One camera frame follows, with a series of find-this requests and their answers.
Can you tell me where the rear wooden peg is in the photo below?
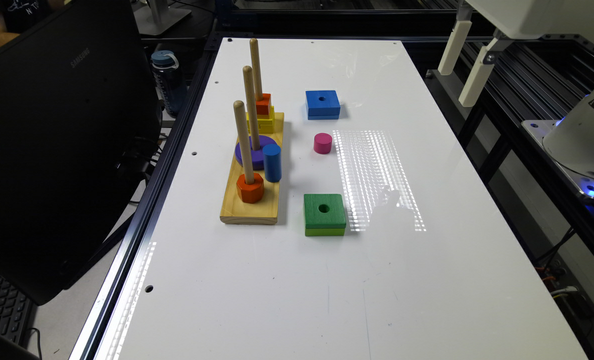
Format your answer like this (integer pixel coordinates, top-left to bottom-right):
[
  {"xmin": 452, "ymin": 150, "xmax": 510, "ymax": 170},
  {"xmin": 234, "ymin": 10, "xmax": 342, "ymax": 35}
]
[{"xmin": 249, "ymin": 38, "xmax": 263, "ymax": 101}]

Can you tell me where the small orange square block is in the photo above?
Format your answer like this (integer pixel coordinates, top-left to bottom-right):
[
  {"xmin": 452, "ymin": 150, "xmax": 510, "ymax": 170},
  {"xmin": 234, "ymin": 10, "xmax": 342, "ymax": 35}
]
[{"xmin": 256, "ymin": 93, "xmax": 273, "ymax": 119}]

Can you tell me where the black keyboard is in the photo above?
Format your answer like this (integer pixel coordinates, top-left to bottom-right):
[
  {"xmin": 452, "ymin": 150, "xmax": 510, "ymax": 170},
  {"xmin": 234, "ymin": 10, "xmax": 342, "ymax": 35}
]
[{"xmin": 0, "ymin": 275, "xmax": 37, "ymax": 348}]

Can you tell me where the black Samsung monitor back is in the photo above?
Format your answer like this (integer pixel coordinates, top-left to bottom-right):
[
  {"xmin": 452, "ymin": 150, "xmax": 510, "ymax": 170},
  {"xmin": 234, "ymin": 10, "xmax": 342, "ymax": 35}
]
[{"xmin": 0, "ymin": 0, "xmax": 161, "ymax": 304}]

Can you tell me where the orange octagon block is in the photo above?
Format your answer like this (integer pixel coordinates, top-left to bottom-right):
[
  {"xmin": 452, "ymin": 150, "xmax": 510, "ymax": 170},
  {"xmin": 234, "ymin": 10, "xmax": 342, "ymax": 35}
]
[{"xmin": 236, "ymin": 173, "xmax": 264, "ymax": 203}]

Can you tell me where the pink cylinder block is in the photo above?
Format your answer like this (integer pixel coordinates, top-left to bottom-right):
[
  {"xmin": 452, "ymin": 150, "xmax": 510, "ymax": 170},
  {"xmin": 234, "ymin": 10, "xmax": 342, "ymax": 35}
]
[{"xmin": 313, "ymin": 133, "xmax": 333, "ymax": 154}]

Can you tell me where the wooden peg board base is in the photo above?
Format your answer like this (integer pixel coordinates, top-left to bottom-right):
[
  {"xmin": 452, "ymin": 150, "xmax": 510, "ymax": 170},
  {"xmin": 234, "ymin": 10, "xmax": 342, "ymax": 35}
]
[{"xmin": 219, "ymin": 111, "xmax": 286, "ymax": 226}]

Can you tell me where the dark water bottle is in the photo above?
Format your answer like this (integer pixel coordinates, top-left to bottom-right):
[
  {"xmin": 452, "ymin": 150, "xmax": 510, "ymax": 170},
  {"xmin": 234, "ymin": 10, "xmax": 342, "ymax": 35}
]
[{"xmin": 151, "ymin": 50, "xmax": 187, "ymax": 118}]

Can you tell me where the person in black shirt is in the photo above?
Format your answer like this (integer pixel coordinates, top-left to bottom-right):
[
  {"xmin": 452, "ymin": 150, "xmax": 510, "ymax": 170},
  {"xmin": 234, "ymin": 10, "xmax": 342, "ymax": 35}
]
[{"xmin": 0, "ymin": 0, "xmax": 66, "ymax": 47}]

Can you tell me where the green square block with hole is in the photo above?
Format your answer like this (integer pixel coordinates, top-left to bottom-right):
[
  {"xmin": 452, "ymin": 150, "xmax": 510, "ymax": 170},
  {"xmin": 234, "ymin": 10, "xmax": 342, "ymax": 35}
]
[{"xmin": 304, "ymin": 194, "xmax": 346, "ymax": 236}]

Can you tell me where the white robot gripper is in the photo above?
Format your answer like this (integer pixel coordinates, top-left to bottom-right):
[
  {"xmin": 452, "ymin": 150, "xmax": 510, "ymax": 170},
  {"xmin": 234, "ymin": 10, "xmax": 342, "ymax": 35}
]
[{"xmin": 437, "ymin": 0, "xmax": 564, "ymax": 107}]

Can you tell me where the blue cylinder block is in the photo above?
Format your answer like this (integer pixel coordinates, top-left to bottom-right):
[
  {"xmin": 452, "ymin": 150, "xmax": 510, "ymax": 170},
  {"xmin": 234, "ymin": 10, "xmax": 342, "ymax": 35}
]
[{"xmin": 262, "ymin": 144, "xmax": 282, "ymax": 183}]

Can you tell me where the purple round disc block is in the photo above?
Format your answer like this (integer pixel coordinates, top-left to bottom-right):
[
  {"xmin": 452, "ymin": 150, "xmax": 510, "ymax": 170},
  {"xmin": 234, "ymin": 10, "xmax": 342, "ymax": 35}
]
[{"xmin": 235, "ymin": 135, "xmax": 276, "ymax": 170}]

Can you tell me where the yellow square block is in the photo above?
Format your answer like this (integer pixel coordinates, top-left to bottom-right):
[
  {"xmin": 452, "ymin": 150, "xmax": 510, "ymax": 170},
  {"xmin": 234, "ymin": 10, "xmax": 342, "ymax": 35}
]
[{"xmin": 257, "ymin": 106, "xmax": 276, "ymax": 134}]

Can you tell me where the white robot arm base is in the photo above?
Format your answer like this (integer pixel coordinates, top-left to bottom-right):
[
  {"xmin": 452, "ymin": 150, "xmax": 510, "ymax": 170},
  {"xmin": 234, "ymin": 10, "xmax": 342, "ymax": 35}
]
[{"xmin": 522, "ymin": 90, "xmax": 594, "ymax": 201}]

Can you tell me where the middle wooden peg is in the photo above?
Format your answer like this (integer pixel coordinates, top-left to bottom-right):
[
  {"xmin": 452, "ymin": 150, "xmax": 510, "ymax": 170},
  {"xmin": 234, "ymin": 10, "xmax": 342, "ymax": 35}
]
[{"xmin": 242, "ymin": 65, "xmax": 261, "ymax": 151}]

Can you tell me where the wooden peg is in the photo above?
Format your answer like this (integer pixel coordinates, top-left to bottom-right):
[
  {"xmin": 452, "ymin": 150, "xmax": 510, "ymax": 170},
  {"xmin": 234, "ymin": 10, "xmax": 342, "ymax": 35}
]
[
  {"xmin": 249, "ymin": 38, "xmax": 263, "ymax": 101},
  {"xmin": 233, "ymin": 100, "xmax": 255, "ymax": 185},
  {"xmin": 242, "ymin": 65, "xmax": 261, "ymax": 151}
]

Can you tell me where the front wooden peg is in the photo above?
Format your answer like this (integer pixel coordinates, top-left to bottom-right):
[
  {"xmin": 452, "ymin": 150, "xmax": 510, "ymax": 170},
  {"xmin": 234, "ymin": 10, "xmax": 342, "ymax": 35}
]
[{"xmin": 233, "ymin": 100, "xmax": 255, "ymax": 185}]

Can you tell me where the silver monitor stand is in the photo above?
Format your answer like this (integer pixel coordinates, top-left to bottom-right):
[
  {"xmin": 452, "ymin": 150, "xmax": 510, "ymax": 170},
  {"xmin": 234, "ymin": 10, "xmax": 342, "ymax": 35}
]
[{"xmin": 134, "ymin": 0, "xmax": 192, "ymax": 36}]

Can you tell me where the blue square block with hole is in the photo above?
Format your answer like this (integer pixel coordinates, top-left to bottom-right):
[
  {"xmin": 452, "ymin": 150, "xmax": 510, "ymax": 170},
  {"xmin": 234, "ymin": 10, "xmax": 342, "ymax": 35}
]
[{"xmin": 306, "ymin": 90, "xmax": 341, "ymax": 120}]

